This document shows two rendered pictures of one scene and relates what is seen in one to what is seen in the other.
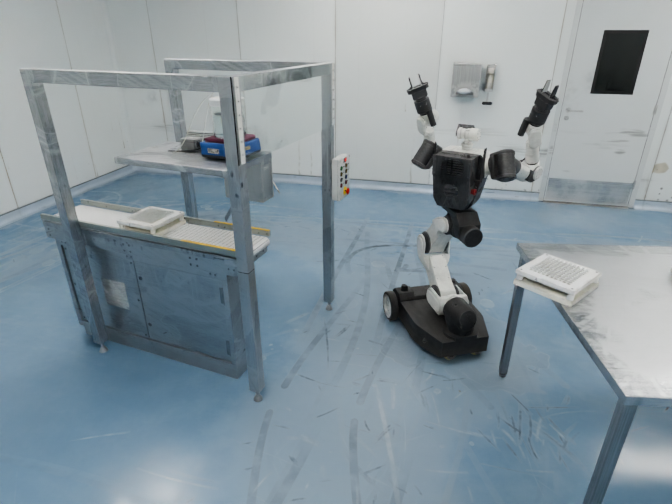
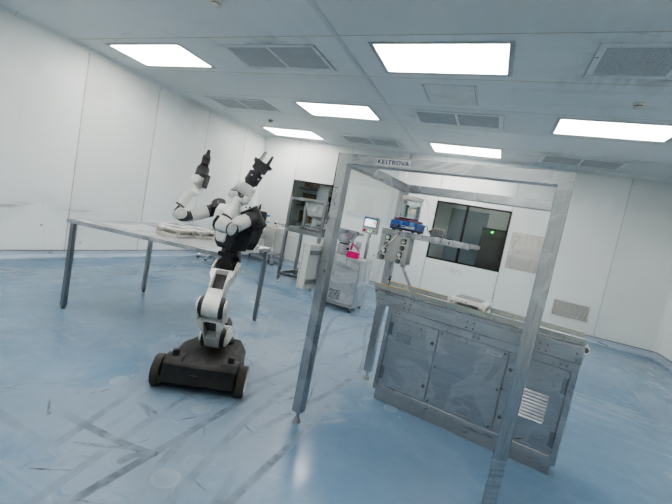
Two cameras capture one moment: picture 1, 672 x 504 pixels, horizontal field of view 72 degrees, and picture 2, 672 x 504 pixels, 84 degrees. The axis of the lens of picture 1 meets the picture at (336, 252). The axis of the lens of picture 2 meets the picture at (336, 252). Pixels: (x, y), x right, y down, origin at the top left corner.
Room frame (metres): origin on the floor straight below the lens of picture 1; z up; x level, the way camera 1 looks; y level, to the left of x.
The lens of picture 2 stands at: (4.96, 0.39, 1.25)
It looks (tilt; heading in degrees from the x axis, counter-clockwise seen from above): 5 degrees down; 188
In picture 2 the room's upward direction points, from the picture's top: 11 degrees clockwise
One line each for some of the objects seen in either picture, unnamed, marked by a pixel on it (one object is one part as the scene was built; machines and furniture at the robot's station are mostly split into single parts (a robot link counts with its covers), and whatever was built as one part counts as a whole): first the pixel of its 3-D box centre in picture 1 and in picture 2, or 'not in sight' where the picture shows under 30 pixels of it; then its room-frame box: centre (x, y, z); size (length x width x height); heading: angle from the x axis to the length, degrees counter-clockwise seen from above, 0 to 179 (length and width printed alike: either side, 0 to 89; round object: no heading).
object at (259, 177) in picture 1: (248, 177); (395, 248); (2.23, 0.43, 1.13); 0.22 x 0.11 x 0.20; 68
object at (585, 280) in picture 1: (558, 272); not in sight; (1.69, -0.92, 0.88); 0.25 x 0.24 x 0.02; 130
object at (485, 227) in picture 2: not in sight; (467, 235); (-2.65, 1.82, 1.43); 1.38 x 0.01 x 1.16; 76
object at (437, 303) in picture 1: (446, 298); (216, 334); (2.48, -0.69, 0.28); 0.21 x 0.20 x 0.13; 13
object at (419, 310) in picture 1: (443, 308); (212, 348); (2.51, -0.68, 0.19); 0.64 x 0.52 x 0.33; 13
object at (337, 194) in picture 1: (340, 177); (311, 266); (2.83, -0.03, 0.96); 0.17 x 0.06 x 0.26; 158
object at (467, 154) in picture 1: (459, 175); (238, 225); (2.44, -0.67, 1.08); 0.34 x 0.30 x 0.36; 57
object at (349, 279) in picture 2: not in sight; (343, 280); (-0.52, -0.18, 0.38); 0.63 x 0.57 x 0.76; 76
